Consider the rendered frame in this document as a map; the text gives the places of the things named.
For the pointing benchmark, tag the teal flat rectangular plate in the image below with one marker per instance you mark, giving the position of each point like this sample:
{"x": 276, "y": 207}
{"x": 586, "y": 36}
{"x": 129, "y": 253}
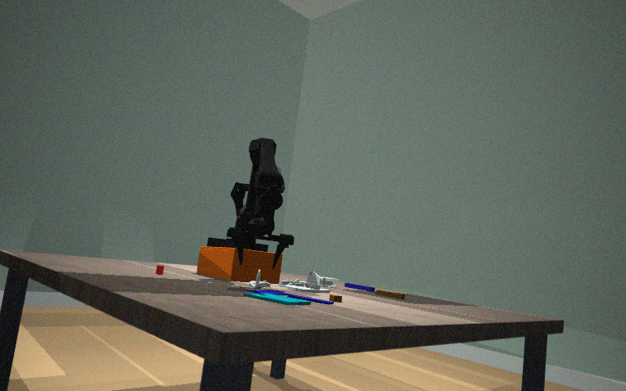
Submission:
{"x": 278, "y": 299}

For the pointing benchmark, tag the blue thin bar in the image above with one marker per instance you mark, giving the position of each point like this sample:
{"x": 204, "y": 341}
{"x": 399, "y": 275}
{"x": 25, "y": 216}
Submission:
{"x": 360, "y": 287}

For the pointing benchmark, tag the orange flat bar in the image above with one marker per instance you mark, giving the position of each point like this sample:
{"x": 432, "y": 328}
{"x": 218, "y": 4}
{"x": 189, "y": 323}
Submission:
{"x": 390, "y": 294}

